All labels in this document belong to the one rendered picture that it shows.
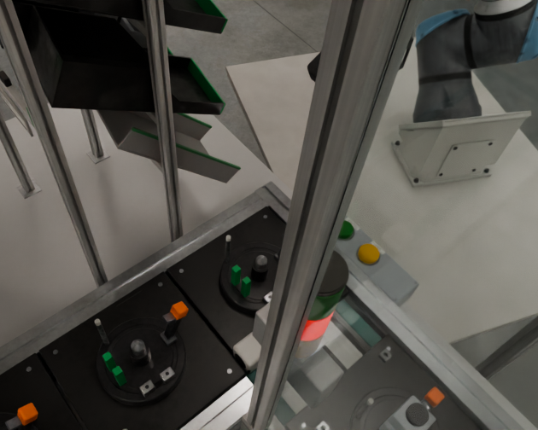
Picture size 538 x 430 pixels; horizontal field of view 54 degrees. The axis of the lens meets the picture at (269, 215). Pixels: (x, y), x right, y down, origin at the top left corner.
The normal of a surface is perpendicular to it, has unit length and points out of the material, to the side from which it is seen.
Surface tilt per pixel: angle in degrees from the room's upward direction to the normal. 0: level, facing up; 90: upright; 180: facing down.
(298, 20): 0
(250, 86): 0
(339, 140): 90
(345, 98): 90
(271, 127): 0
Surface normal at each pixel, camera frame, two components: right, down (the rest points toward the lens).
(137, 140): 0.50, 0.73
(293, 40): 0.09, -0.58
